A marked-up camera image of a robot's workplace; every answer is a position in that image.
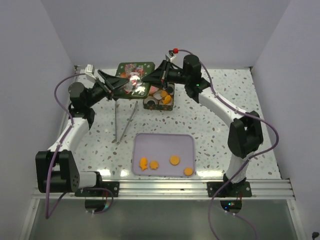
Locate aluminium front rail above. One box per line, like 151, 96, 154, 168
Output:
31, 178, 296, 200

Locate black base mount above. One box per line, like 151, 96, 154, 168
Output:
206, 174, 253, 198
74, 171, 120, 198

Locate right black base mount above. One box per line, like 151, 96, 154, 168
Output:
206, 174, 253, 198

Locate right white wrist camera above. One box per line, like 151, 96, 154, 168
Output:
165, 48, 179, 62

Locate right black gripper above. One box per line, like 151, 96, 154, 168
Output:
142, 59, 190, 90

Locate orange flower cookie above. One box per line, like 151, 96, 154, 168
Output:
149, 160, 159, 170

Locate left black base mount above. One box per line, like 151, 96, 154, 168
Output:
74, 171, 120, 198

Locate orange fish cookie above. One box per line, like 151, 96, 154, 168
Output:
139, 157, 148, 171
162, 95, 172, 105

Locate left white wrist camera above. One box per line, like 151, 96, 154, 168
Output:
84, 64, 97, 83

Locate lilac plastic tray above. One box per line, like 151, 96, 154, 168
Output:
131, 133, 196, 178

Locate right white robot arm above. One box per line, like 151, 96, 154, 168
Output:
142, 54, 264, 197

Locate white paper cup bottom-left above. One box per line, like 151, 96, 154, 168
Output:
143, 95, 159, 105

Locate orange plain round cookie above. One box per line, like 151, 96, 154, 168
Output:
183, 167, 194, 176

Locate orange dotted round cookie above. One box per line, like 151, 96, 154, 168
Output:
169, 155, 180, 166

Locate metal tongs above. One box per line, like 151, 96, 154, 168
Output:
114, 101, 139, 145

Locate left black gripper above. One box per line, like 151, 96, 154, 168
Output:
85, 70, 129, 108

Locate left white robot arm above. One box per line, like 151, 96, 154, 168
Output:
35, 72, 129, 197

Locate white paper cup centre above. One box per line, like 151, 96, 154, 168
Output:
153, 90, 163, 100

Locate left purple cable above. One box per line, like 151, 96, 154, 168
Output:
45, 73, 83, 220

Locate gold tin lid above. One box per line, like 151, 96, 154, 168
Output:
114, 62, 155, 99

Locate green cookie tin box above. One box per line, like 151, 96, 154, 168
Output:
143, 83, 175, 111

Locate black sandwich cookie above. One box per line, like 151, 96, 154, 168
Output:
166, 86, 174, 94
147, 100, 156, 105

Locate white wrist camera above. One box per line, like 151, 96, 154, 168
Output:
84, 64, 97, 83
165, 48, 179, 62

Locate pink round cookie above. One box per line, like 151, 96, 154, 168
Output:
149, 86, 157, 93

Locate orange swirl cookie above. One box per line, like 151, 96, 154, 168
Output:
161, 91, 168, 98

